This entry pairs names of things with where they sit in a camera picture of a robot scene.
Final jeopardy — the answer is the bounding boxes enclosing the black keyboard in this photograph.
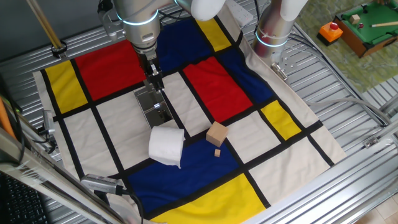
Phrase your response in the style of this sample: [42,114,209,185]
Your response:
[0,172,50,224]

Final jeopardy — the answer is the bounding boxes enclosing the black pole clamp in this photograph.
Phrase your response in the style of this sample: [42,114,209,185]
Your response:
[51,39,68,59]

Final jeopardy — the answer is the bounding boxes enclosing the large wooden cube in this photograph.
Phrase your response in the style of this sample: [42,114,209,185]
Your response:
[205,121,229,147]

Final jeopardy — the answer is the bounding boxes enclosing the colour block patterned cloth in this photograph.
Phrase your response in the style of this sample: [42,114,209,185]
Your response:
[32,14,348,224]

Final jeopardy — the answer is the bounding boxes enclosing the small grey camera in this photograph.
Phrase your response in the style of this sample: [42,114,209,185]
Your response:
[42,110,56,136]

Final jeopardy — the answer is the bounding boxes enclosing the orange pole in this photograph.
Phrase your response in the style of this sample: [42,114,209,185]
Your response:
[0,96,16,141]

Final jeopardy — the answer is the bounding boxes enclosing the white power strip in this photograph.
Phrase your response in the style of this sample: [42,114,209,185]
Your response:
[225,0,254,28]

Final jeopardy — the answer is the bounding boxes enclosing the wooden cue stick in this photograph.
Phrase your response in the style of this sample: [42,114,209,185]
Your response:
[370,21,398,28]

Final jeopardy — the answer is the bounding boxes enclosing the aluminium frame beam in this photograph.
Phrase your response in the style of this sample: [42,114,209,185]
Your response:
[0,127,125,224]

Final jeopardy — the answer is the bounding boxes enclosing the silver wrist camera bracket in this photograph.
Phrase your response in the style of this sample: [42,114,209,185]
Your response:
[101,11,121,42]

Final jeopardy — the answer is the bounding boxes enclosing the white toilet paper roll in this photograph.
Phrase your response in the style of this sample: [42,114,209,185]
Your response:
[148,126,186,169]

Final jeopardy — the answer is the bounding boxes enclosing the mini green pool table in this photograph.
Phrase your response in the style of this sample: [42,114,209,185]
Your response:
[332,0,398,59]

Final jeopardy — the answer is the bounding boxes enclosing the wooden pole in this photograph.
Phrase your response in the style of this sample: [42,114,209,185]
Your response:
[26,0,65,50]

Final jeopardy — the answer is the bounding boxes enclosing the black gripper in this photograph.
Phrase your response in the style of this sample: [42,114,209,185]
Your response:
[138,49,166,94]

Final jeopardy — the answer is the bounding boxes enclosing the silver depth camera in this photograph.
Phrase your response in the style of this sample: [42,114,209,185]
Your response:
[80,173,125,196]

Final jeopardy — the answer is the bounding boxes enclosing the metal corner bracket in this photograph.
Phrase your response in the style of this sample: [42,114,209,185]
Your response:
[363,136,380,149]

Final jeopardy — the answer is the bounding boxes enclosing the black camera cable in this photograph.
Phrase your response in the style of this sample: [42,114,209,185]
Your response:
[123,188,146,224]

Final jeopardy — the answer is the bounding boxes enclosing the black camera stand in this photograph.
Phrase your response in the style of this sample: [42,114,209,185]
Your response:
[93,189,111,205]

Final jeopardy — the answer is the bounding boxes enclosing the orange emergency stop button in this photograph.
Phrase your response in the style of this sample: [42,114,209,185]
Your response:
[316,21,344,47]

